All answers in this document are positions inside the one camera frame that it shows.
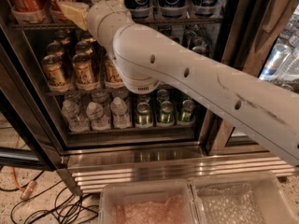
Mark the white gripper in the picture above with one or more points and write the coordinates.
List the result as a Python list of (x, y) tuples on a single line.
[(97, 15)]

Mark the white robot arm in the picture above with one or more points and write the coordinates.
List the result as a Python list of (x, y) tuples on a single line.
[(144, 58)]

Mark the left Pepsi bottle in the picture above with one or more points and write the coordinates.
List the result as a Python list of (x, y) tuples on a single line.
[(140, 9)]

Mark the left red Coca-Cola bottle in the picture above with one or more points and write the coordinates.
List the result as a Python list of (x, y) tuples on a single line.
[(30, 11)]

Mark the stainless steel fridge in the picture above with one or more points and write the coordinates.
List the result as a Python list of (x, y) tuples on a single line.
[(239, 33)]

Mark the right water bottle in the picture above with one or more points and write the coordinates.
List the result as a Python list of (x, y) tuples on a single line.
[(120, 113)]

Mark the water bottle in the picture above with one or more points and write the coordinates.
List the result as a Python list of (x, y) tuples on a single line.
[(120, 113), (77, 122), (99, 119)]

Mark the middle water bottle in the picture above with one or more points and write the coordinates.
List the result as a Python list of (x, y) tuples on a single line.
[(99, 119)]

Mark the left water bottle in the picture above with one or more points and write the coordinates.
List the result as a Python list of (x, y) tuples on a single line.
[(77, 122)]

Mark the open glass fridge door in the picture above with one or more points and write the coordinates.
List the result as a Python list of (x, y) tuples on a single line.
[(18, 134)]

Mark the front middle gold can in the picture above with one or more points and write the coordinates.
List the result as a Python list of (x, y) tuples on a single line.
[(86, 79)]

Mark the gold can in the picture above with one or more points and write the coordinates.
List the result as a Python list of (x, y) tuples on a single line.
[(112, 77), (58, 80), (86, 79)]

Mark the front right gold can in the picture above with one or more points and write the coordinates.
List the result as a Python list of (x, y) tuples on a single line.
[(112, 77)]

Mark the front left gold can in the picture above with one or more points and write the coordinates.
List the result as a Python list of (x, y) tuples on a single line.
[(58, 80)]

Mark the left green can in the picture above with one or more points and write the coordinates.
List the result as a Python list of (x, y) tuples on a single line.
[(143, 118)]

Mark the green can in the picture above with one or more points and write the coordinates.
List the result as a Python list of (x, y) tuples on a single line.
[(166, 114), (186, 112), (143, 118)]

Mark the middle green can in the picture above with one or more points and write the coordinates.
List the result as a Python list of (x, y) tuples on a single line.
[(166, 114)]

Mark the right green can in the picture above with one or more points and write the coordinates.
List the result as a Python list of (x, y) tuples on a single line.
[(186, 112)]

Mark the left clear plastic bin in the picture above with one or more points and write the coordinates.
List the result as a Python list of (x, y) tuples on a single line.
[(152, 202)]

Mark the clear plastic bin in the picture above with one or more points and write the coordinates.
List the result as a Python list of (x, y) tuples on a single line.
[(249, 198), (152, 202)]

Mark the right clear plastic bin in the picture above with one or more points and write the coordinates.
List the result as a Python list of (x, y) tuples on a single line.
[(249, 198)]

